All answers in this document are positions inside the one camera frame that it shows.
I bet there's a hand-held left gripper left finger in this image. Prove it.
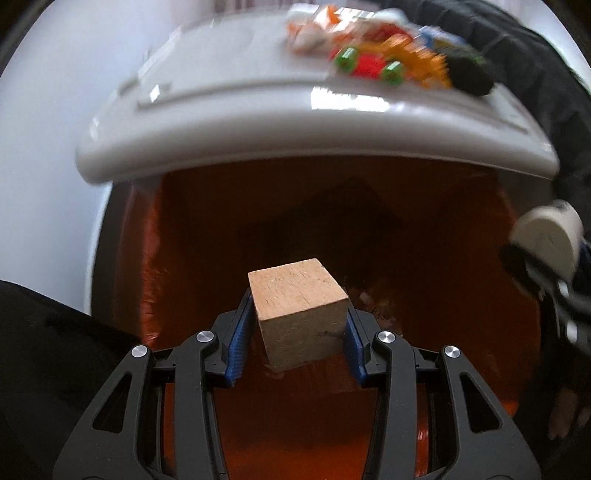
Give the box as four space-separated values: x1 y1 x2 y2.
53 291 254 480

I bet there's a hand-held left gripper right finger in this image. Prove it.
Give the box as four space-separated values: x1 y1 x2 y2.
344 307 541 480

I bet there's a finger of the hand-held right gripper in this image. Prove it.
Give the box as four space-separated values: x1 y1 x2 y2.
500 244 591 352

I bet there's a white paper roll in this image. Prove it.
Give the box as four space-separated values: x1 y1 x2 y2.
512 201 583 278

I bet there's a wooden cube block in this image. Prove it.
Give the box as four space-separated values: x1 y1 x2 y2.
248 258 349 373

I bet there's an orange-lined waste bin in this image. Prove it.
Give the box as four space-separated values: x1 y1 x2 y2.
92 157 550 480

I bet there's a person's right hand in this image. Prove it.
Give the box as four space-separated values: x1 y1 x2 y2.
547 383 591 440

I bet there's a dark grey bed blanket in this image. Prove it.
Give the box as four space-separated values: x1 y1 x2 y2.
383 0 591 222

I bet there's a black fuzzy object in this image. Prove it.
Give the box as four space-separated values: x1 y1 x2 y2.
449 54 496 99

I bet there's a white plastic storage box lid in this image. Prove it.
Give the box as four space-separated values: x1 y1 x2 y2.
76 4 561 185

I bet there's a blue and white packet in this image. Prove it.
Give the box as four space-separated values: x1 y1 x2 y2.
417 25 468 52

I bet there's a colourful toy building-block car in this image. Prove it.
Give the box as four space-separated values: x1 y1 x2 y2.
329 33 452 89

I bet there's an orange and white snack packet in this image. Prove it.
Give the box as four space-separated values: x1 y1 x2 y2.
285 4 370 52

